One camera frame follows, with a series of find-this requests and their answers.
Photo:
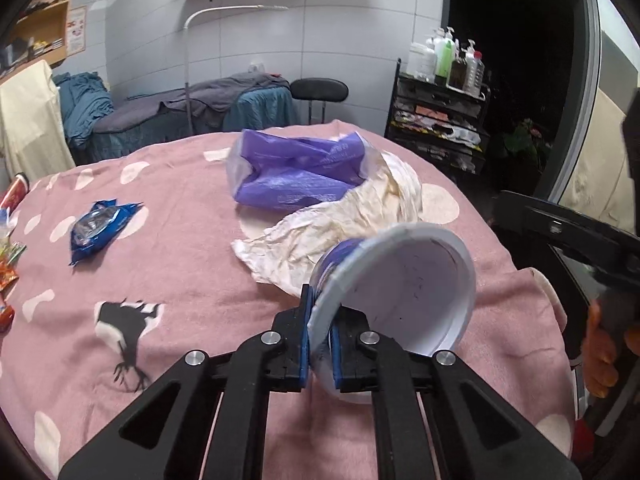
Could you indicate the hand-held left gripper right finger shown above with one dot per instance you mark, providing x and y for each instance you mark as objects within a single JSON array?
[{"x": 336, "y": 360}]

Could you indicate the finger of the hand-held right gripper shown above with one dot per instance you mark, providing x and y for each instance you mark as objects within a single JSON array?
[
  {"x": 632, "y": 160},
  {"x": 550, "y": 220}
]

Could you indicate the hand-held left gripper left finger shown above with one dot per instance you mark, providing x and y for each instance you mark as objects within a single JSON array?
[{"x": 302, "y": 360}]

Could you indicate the white paper cup purple print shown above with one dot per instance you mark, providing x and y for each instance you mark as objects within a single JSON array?
[{"x": 410, "y": 290}]

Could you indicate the white paper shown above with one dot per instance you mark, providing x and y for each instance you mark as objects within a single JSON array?
[{"x": 310, "y": 240}]

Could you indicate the purple plastic bag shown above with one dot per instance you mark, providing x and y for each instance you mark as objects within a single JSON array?
[{"x": 295, "y": 170}]

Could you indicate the blue snack wrapper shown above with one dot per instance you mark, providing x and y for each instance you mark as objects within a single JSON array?
[{"x": 97, "y": 227}]

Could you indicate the person's right hand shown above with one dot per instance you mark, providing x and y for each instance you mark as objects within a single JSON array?
[{"x": 600, "y": 350}]

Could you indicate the potted plant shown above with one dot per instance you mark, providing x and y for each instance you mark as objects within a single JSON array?
[{"x": 522, "y": 142}]

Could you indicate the aluminium glass partition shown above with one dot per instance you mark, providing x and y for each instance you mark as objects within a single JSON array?
[{"x": 592, "y": 60}]

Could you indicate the pink polka-dot blanket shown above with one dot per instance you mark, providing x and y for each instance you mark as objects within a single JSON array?
[{"x": 200, "y": 285}]

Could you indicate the black drawer trolley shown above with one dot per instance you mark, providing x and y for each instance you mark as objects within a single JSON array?
[{"x": 440, "y": 95}]

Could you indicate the brown bottle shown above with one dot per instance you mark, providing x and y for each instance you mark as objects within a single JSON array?
[{"x": 457, "y": 70}]

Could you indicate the green pump bottle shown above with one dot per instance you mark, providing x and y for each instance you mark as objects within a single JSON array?
[{"x": 445, "y": 60}]

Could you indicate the white jar bottle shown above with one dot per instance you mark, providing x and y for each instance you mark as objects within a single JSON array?
[{"x": 421, "y": 62}]

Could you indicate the teal skirted massage bed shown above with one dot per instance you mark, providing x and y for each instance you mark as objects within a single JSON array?
[{"x": 260, "y": 110}]

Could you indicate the black stool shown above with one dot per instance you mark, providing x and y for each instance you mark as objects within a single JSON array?
[{"x": 320, "y": 89}]

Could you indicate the grey blanket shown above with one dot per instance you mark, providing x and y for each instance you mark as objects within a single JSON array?
[{"x": 225, "y": 92}]

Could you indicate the pile of colourful snack packets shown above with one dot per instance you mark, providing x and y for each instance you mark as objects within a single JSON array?
[{"x": 7, "y": 260}]

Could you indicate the red paper cup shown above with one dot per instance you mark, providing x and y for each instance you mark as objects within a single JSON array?
[{"x": 15, "y": 192}]

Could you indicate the blue bedding pile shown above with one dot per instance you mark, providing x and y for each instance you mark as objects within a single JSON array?
[{"x": 85, "y": 105}]

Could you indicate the white arched floor lamp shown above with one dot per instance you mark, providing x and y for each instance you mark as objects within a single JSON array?
[{"x": 225, "y": 7}]

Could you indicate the cream towel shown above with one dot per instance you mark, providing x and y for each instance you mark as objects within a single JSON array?
[{"x": 30, "y": 120}]

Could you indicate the pink wall poster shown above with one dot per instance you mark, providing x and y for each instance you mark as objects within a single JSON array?
[{"x": 76, "y": 30}]

